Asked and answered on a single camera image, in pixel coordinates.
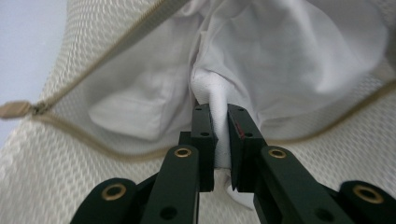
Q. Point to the white table mat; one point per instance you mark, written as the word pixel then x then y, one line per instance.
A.
pixel 25 46

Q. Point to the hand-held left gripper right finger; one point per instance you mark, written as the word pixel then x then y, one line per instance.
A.
pixel 249 155

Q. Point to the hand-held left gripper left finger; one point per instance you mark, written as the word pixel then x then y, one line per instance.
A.
pixel 199 146

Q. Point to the white shirt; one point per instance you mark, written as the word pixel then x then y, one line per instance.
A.
pixel 280 56

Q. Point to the cream mesh laundry bag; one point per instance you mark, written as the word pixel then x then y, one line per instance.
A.
pixel 46 174

